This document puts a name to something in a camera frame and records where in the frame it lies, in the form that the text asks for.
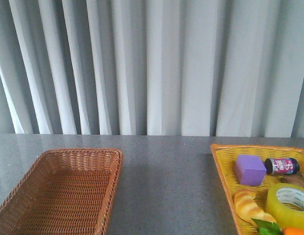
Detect yellow packing tape roll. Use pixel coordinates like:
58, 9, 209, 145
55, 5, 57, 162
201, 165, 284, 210
265, 183, 304, 230

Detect grey pleated curtain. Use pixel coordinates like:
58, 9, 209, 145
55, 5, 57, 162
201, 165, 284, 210
0, 0, 304, 138

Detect brown wicker basket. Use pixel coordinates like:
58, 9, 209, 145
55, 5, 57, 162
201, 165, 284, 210
0, 148, 124, 235

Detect purple cube block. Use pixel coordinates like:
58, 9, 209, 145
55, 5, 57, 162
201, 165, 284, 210
234, 155, 266, 186

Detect toy bread croissant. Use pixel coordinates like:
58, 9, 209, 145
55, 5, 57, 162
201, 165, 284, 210
234, 189, 277, 227

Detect small purple labelled bottle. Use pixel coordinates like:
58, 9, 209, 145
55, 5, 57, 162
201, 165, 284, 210
264, 158, 300, 175

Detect green toy leaves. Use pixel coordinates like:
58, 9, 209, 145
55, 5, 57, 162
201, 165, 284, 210
252, 218, 283, 235

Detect brown ginger root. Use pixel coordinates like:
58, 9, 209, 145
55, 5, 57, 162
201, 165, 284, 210
280, 172, 304, 188

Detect orange toy fruit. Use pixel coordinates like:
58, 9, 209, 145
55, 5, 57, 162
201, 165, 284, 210
282, 227, 304, 235

